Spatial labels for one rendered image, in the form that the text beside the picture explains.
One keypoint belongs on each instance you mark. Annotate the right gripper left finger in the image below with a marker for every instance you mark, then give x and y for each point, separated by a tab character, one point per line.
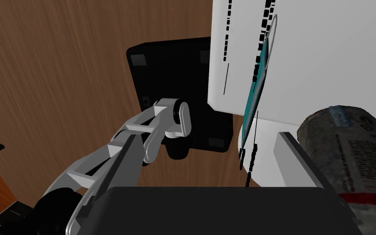
122	166

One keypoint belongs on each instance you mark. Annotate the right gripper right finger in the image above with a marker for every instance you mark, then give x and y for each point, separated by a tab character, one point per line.
294	163

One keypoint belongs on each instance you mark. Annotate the black robot base, grey linkage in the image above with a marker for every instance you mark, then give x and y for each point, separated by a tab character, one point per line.
171	68

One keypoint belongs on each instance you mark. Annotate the grey printed can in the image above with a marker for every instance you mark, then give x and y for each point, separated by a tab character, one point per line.
361	153

